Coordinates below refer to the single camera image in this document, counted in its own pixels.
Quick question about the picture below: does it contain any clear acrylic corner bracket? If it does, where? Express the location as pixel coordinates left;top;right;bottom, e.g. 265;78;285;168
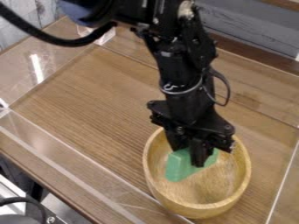
77;25;118;46

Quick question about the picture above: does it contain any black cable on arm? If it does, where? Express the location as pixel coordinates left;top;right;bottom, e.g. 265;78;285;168
202;67;232;107

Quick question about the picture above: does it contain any black floor cable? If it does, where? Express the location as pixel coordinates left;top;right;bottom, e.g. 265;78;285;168
0;196;50;224

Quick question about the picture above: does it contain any black metal table frame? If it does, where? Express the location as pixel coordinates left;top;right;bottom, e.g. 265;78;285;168
0;156;71;224

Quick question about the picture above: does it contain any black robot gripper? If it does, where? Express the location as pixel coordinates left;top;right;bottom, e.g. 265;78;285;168
147;88;236;168

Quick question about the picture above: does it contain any green rectangular block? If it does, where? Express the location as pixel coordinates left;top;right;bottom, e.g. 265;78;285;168
165;148;221;182

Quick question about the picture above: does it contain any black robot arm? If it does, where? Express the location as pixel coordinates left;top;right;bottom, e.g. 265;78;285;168
59;0;236;167

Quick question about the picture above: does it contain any brown wooden bowl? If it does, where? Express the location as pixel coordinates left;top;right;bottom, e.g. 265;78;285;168
143;129;252;219

